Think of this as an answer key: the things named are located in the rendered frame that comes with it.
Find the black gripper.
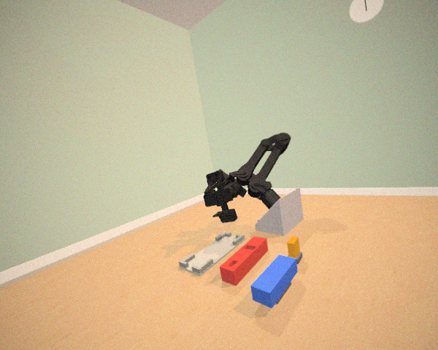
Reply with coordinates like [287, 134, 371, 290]
[204, 171, 238, 223]

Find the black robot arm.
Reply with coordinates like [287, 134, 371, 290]
[204, 133, 291, 209]

